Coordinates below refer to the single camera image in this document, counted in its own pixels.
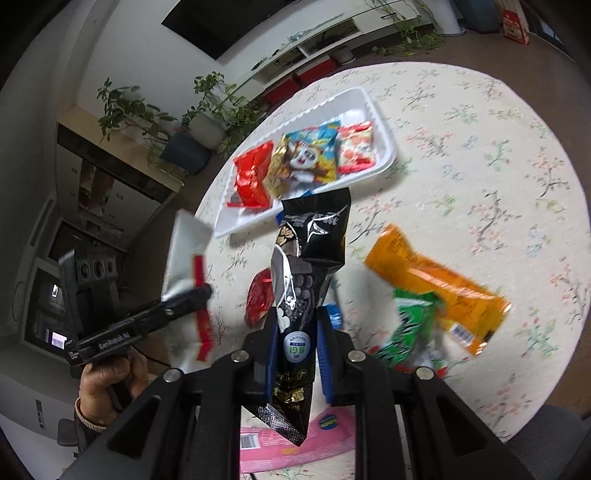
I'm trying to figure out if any black silver cookie packet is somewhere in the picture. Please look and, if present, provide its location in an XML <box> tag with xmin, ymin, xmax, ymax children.
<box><xmin>240</xmin><ymin>244</ymin><xmax>334</xmax><ymax>447</ymax></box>

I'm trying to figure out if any red storage box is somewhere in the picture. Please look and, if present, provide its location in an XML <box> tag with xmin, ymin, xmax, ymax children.
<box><xmin>262</xmin><ymin>78</ymin><xmax>299</xmax><ymax>105</ymax></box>
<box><xmin>294</xmin><ymin>56</ymin><xmax>336</xmax><ymax>87</ymax></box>

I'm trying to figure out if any plant in ribbed grey pot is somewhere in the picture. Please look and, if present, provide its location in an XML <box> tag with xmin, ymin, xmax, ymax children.
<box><xmin>181</xmin><ymin>71</ymin><xmax>259</xmax><ymax>151</ymax></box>

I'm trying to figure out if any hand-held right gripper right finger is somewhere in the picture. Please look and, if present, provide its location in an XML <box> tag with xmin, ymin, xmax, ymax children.
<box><xmin>317</xmin><ymin>313</ymin><xmax>533</xmax><ymax>480</ymax></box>

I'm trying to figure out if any white plastic tray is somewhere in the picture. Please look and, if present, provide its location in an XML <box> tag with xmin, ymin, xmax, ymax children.
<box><xmin>213</xmin><ymin>87</ymin><xmax>399</xmax><ymax>239</ymax></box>

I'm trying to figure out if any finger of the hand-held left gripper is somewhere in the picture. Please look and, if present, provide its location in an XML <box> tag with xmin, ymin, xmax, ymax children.
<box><xmin>151</xmin><ymin>283</ymin><xmax>213</xmax><ymax>327</ymax></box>

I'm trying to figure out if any black packet white script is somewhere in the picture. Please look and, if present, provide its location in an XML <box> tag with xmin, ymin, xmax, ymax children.
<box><xmin>276</xmin><ymin>186</ymin><xmax>353</xmax><ymax>274</ymax></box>

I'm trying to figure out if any person's left hand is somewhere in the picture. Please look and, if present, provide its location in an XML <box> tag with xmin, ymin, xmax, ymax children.
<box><xmin>75</xmin><ymin>347</ymin><xmax>149</xmax><ymax>418</ymax></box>

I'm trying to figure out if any orange snack bar packet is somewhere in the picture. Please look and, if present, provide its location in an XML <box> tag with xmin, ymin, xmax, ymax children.
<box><xmin>364</xmin><ymin>224</ymin><xmax>514</xmax><ymax>357</ymax></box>

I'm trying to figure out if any person's left forearm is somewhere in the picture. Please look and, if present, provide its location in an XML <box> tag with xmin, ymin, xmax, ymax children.
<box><xmin>73</xmin><ymin>401</ymin><xmax>110</xmax><ymax>462</ymax></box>

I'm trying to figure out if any grey seat cushion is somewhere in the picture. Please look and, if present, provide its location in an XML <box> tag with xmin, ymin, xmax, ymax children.
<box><xmin>507</xmin><ymin>403</ymin><xmax>591</xmax><ymax>480</ymax></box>

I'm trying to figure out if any large red snack bag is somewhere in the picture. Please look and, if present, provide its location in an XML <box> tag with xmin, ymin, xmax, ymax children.
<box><xmin>226</xmin><ymin>141</ymin><xmax>274</xmax><ymax>209</ymax></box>

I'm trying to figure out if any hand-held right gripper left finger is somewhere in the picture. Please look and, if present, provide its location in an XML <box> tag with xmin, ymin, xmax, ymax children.
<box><xmin>59</xmin><ymin>313</ymin><xmax>281</xmax><ymax>480</ymax></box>

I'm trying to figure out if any pink snack packet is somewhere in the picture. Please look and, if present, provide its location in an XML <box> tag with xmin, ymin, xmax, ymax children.
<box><xmin>239</xmin><ymin>412</ymin><xmax>362</xmax><ymax>474</ymax></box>

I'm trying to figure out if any white television console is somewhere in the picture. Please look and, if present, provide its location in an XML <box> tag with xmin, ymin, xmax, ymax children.
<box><xmin>222</xmin><ymin>8</ymin><xmax>386</xmax><ymax>95</ymax></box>

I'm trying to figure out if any large-leaf plant dark pot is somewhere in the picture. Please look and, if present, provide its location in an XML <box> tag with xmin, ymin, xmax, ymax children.
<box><xmin>463</xmin><ymin>0</ymin><xmax>503</xmax><ymax>34</ymax></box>

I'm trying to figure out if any red strawberry candy packet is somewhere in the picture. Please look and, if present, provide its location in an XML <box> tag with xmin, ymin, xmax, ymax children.
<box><xmin>337</xmin><ymin>121</ymin><xmax>376</xmax><ymax>176</ymax></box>

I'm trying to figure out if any small dark red packet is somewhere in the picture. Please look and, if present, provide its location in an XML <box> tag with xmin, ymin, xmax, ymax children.
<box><xmin>246</xmin><ymin>270</ymin><xmax>279</xmax><ymax>329</ymax></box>

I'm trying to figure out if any wall television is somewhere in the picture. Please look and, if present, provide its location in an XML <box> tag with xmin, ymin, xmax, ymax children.
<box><xmin>161</xmin><ymin>0</ymin><xmax>297</xmax><ymax>61</ymax></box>

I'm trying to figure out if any green snack packet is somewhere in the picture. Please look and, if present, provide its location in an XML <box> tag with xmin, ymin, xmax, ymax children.
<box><xmin>375</xmin><ymin>288</ymin><xmax>448</xmax><ymax>371</ymax></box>

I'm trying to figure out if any white cabinet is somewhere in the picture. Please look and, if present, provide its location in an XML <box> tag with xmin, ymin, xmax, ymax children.
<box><xmin>25</xmin><ymin>122</ymin><xmax>178</xmax><ymax>352</ymax></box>

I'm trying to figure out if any bushy plant white pot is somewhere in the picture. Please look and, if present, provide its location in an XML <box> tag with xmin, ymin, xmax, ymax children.
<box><xmin>433</xmin><ymin>0</ymin><xmax>466</xmax><ymax>36</ymax></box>

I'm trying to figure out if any tall leafy plant dark pot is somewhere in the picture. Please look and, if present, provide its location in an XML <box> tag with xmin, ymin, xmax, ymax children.
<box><xmin>96</xmin><ymin>76</ymin><xmax>212</xmax><ymax>176</ymax></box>

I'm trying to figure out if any panda print snack packet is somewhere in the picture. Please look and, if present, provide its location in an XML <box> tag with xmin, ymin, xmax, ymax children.
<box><xmin>277</xmin><ymin>120</ymin><xmax>341</xmax><ymax>186</ymax></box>

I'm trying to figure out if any red paper bag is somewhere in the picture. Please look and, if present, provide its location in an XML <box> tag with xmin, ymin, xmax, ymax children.
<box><xmin>501</xmin><ymin>8</ymin><xmax>533</xmax><ymax>45</ymax></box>

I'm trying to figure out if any gold wafer packet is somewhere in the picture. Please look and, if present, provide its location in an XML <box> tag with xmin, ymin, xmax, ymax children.
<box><xmin>268</xmin><ymin>137</ymin><xmax>315</xmax><ymax>200</ymax></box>

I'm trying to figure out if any floral tablecloth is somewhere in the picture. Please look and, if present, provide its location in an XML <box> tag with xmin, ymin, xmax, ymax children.
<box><xmin>194</xmin><ymin>61</ymin><xmax>584</xmax><ymax>480</ymax></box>

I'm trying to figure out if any white silver snack packet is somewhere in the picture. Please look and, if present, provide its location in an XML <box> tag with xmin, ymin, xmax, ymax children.
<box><xmin>161</xmin><ymin>209</ymin><xmax>216</xmax><ymax>376</ymax></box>

